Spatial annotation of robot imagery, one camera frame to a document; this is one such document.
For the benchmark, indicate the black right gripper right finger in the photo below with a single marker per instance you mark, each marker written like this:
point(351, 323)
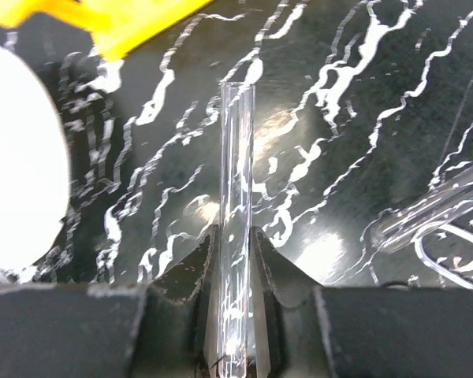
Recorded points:
point(304, 329)

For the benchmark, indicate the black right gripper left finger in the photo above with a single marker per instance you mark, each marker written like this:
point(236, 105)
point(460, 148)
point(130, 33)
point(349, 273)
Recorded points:
point(101, 330)

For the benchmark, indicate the clear glass test tube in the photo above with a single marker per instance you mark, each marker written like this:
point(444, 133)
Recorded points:
point(448, 201)
point(237, 118)

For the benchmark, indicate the white round dish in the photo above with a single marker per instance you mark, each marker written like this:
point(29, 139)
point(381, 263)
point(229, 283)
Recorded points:
point(34, 166)

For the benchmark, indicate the yellow test tube rack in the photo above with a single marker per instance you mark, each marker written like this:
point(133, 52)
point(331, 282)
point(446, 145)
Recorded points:
point(116, 27)

